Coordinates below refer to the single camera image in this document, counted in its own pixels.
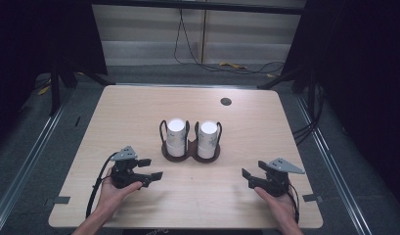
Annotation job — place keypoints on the grey tape strip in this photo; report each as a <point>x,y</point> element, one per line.
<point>312,197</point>
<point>61,200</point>

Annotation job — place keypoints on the metal floor rail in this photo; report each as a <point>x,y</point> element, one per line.
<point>331,163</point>
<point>28,160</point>

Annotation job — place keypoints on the black horizontal frame bar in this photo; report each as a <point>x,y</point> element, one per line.
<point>200,6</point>

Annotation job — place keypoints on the person's left hand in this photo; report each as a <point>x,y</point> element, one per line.
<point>111,200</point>

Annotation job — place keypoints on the person's right hand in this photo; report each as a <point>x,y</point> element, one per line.
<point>282,207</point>

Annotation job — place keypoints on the dark round table grommet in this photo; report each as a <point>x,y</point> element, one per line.
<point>226,101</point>

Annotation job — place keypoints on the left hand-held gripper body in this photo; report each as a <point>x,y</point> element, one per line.
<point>124,174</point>

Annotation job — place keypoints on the black metal stand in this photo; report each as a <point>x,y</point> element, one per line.
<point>311,94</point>
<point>54,91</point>

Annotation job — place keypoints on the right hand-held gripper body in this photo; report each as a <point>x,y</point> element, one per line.
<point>275,184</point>

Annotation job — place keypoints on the yellow tape scrap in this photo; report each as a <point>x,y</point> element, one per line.
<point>233,65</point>
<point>43,90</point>

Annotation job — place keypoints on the dark brown double cup holder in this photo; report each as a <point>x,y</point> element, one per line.
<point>190,150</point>

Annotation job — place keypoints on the black curtain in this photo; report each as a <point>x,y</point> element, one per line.
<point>37,39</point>
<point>360,81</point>

